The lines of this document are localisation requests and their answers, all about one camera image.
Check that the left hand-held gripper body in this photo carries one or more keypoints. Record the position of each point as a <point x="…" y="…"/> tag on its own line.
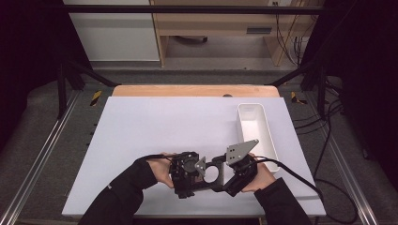
<point x="184" y="173"/>

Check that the person's left hand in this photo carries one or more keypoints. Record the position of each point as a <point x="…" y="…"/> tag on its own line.
<point x="161" y="170"/>

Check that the grey desk label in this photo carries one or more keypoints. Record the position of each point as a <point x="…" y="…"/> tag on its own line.
<point x="258" y="30"/>

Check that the wooden table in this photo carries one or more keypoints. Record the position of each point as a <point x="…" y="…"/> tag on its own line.
<point x="187" y="90"/>

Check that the yellow black tape marker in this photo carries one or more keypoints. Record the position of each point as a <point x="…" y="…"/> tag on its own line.
<point x="295" y="98"/>
<point x="95" y="98"/>

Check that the black upright frame post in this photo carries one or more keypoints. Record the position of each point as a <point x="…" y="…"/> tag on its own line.
<point x="62" y="93"/>

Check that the person's right hand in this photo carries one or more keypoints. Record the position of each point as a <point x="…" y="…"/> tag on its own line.
<point x="264" y="178"/>

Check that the aluminium rail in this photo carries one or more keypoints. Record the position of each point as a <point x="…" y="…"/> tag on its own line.
<point x="347" y="168"/>
<point x="40" y="156"/>

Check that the dark grey perforated plate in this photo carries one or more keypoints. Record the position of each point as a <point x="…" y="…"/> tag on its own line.
<point x="219" y="175"/>

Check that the light wooden desk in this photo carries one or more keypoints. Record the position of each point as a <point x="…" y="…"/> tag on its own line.
<point x="216" y="23"/>

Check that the black diagonal frame strut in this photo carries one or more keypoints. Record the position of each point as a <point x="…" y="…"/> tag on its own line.
<point x="94" y="75"/>
<point x="291" y="76"/>

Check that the white table board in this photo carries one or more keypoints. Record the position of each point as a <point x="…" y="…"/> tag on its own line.
<point x="156" y="131"/>

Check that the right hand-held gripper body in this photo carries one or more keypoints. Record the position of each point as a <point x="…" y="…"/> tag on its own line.
<point x="242" y="156"/>

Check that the black horizontal frame bar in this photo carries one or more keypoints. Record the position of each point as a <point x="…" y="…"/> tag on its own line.
<point x="187" y="9"/>

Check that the white plastic bin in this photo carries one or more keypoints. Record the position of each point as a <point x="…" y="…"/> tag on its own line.
<point x="253" y="125"/>

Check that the dark curtain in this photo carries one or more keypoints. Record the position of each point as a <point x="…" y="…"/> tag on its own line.
<point x="363" y="62"/>
<point x="28" y="47"/>

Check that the white cabinet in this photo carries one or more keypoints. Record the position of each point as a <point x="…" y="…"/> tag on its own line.
<point x="115" y="34"/>

